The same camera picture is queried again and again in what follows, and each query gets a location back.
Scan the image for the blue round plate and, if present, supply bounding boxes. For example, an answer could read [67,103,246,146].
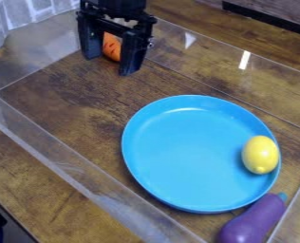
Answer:
[120,95,279,214]

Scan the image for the orange toy carrot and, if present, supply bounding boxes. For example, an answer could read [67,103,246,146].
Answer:
[103,32,120,62]

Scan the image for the clear acrylic enclosure wall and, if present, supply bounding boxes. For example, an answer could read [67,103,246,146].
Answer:
[0,1,300,243]

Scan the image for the yellow toy lemon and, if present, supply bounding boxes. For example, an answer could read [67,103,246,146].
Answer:
[240,136,280,175]

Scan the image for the white grid curtain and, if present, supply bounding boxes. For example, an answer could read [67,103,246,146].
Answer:
[0,0,80,47]

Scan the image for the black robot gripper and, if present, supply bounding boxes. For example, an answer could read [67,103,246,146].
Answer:
[76,0,156,76]

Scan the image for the purple toy eggplant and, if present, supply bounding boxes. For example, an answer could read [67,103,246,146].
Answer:
[216,193,287,243]

